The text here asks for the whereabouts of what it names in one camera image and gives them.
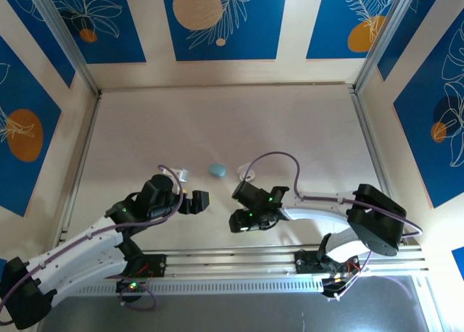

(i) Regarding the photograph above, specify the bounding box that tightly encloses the white earbud charging case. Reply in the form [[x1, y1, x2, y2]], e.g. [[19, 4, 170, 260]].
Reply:
[[236, 164, 260, 183]]

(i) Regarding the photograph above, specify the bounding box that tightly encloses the blue panel beige circle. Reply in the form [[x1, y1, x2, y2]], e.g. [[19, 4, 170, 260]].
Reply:
[[160, 0, 289, 62]]

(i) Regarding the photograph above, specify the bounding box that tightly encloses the blue panel large orange oval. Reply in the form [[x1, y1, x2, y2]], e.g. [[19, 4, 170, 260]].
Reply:
[[0, 36, 62, 217]]

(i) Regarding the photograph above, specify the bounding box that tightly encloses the aluminium mounting rail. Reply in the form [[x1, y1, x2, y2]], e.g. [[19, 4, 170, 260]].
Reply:
[[30, 243, 425, 284]]

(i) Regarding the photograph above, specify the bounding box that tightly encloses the grey glossy panel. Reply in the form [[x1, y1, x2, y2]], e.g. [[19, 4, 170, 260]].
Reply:
[[36, 273, 445, 332]]

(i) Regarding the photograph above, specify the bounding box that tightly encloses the aluminium frame post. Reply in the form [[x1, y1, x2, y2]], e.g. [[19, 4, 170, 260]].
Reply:
[[25, 0, 102, 95], [352, 0, 418, 94]]

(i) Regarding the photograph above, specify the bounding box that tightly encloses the aluminium table side rail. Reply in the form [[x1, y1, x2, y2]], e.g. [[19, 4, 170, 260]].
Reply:
[[53, 88, 102, 254], [348, 86, 413, 246]]

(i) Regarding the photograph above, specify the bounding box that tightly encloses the blue panel orange circle fern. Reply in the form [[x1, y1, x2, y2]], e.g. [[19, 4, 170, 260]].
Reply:
[[305, 0, 404, 60]]

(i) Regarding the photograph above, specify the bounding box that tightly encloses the slotted grey cable duct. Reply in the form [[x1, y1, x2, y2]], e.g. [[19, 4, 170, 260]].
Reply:
[[46, 276, 327, 296]]

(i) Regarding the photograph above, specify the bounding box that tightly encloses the blue panel white flower drawing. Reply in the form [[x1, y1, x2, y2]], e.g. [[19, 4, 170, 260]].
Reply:
[[46, 0, 147, 65]]

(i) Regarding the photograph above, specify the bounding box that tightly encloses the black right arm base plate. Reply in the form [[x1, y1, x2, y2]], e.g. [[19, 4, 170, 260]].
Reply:
[[295, 248, 359, 275]]

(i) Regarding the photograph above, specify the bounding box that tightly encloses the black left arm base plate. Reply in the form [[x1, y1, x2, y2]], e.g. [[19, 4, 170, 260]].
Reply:
[[137, 254, 167, 278]]

